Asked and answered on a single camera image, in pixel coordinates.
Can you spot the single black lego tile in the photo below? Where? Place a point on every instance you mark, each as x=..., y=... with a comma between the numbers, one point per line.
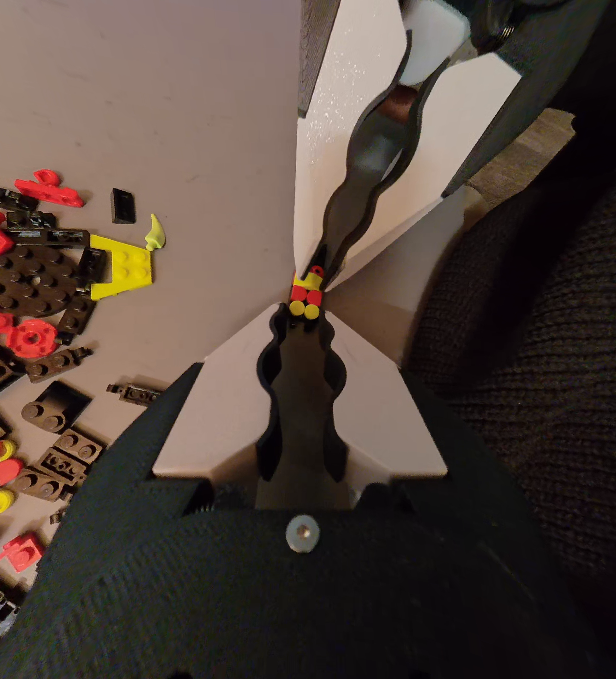
x=123, y=206

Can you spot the pile of loose lego pieces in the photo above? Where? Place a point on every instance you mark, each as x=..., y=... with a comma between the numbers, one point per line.
x=32, y=276

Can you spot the person's right hand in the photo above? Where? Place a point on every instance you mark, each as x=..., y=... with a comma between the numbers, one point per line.
x=399, y=105

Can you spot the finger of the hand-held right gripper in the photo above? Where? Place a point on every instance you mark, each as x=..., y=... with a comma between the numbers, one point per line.
x=456, y=116
x=340, y=106

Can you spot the person's black knit sweater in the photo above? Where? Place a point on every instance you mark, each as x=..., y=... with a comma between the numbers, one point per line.
x=552, y=371

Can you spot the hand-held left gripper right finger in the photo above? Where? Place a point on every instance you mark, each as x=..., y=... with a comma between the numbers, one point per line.
x=393, y=424

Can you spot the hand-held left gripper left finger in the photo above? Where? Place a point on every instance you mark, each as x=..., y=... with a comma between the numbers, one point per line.
x=215, y=419

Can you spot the person's right forearm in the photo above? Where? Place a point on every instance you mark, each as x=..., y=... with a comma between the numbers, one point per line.
x=615, y=79

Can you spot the small red yellow lego assembly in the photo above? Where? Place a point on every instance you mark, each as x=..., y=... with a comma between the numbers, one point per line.
x=300, y=293

